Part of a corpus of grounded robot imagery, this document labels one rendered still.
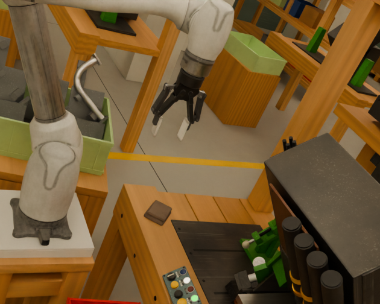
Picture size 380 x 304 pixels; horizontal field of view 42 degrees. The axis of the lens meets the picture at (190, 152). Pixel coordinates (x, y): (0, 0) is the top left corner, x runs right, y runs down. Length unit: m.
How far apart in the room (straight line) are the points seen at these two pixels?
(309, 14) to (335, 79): 5.45
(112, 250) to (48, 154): 0.67
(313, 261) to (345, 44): 1.14
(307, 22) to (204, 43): 6.04
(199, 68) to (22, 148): 0.94
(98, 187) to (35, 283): 0.55
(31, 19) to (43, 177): 0.46
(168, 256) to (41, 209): 0.46
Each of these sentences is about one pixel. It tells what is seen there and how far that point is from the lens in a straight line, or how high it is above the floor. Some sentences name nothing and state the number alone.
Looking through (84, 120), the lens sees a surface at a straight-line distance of 2.22.
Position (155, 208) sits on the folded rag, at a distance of 1.84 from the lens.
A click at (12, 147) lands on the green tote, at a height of 0.84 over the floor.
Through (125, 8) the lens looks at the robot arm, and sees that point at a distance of 1.43.
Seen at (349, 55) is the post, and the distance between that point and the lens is 1.95.
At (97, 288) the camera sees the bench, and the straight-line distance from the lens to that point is 2.21.
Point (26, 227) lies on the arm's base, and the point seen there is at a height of 0.91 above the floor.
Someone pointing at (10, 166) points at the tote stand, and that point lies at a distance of 2.06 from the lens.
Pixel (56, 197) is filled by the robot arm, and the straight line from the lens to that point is 1.54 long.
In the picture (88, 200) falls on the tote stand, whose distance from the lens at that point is 2.09.
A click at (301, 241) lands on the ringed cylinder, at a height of 1.48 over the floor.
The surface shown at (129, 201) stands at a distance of 1.88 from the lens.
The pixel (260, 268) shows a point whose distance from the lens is 1.54.
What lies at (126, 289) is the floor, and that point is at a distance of 2.83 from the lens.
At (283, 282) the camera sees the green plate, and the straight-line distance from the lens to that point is 1.50.
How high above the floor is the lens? 1.98
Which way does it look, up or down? 27 degrees down
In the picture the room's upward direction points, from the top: 24 degrees clockwise
